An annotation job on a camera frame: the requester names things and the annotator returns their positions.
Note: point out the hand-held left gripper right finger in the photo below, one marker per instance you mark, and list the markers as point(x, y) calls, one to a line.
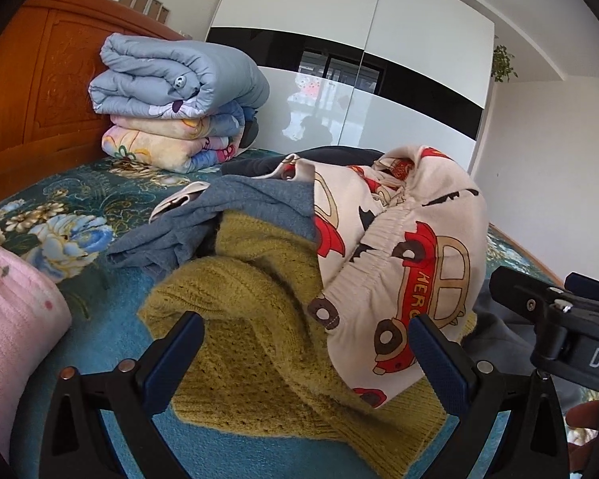
point(437, 359)

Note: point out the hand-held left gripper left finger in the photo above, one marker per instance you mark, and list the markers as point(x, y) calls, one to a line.
point(172, 359)

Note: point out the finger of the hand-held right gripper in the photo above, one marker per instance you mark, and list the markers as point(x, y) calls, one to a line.
point(519, 294)
point(591, 289)

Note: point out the person's right hand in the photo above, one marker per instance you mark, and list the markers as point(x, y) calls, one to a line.
point(581, 415)

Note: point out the mustard knit sweater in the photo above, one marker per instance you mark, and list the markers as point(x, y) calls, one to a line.
point(259, 339)

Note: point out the cream car print pants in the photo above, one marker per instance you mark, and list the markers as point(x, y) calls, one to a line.
point(409, 239)

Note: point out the pink pillow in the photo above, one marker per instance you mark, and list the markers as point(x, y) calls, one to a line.
point(15, 319)

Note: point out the teal floral bed sheet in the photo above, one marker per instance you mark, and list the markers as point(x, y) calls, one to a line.
point(100, 209)

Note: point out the grey shirt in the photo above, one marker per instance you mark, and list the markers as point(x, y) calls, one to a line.
point(259, 209)

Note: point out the folded floral quilt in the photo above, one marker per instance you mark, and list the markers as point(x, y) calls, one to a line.
point(164, 142)

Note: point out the black garment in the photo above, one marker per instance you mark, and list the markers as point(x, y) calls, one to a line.
point(324, 157)

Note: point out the green hanging plant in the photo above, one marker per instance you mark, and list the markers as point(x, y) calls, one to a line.
point(503, 62)

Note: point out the folded grey-blue quilt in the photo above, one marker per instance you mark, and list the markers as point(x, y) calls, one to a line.
point(179, 75)

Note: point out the wooden bed headboard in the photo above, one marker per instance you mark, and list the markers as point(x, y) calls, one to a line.
point(35, 95)

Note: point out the white and black wardrobe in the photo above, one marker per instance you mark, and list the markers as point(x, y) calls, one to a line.
point(329, 25)

